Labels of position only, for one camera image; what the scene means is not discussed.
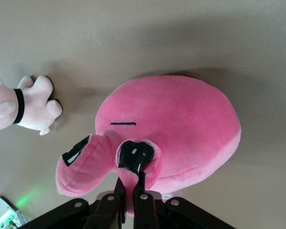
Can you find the light pink white plush toy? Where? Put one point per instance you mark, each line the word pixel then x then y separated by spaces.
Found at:
pixel 35 107

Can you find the hot pink plush toy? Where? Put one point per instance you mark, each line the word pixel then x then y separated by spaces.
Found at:
pixel 169 119

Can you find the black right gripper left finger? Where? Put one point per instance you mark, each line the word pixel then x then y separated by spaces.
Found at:
pixel 108 207

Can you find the right arm base control box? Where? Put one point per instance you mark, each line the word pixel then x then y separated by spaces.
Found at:
pixel 4 214

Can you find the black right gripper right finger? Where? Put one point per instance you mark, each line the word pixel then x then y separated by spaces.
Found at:
pixel 145 210

